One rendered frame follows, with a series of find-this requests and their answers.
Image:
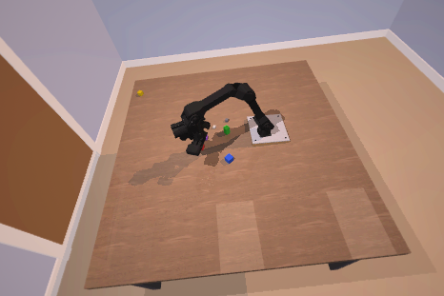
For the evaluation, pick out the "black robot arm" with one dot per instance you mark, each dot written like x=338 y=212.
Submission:
x=193 y=113

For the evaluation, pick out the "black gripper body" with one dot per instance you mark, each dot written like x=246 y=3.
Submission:
x=197 y=138

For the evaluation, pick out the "blue block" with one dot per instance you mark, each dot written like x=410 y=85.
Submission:
x=228 y=158

